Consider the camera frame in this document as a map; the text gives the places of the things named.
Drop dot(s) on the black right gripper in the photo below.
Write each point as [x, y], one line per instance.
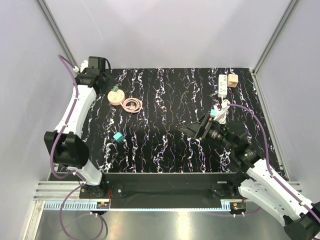
[200, 129]

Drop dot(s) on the teal plug adapter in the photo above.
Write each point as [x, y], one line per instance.
[118, 137]

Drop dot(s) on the beige cube adapter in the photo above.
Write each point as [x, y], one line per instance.
[232, 80]

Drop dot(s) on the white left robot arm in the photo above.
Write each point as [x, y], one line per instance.
[68, 154]

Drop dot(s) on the green white plug adapter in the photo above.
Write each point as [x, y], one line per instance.
[115, 89]

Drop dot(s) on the light blue plug adapter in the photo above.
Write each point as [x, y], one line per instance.
[213, 113]

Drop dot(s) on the aluminium frame rail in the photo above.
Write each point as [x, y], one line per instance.
[52, 193]

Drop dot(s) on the pink round power strip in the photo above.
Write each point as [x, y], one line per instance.
[116, 98]

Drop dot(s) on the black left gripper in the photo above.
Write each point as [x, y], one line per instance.
[111, 83]

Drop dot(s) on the white power strip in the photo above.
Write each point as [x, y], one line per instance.
[222, 86]

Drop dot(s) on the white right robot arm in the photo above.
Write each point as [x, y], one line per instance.
[299, 216]

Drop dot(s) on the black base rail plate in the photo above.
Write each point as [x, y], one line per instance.
[166, 186]

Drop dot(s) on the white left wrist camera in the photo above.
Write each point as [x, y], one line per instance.
[80, 69]

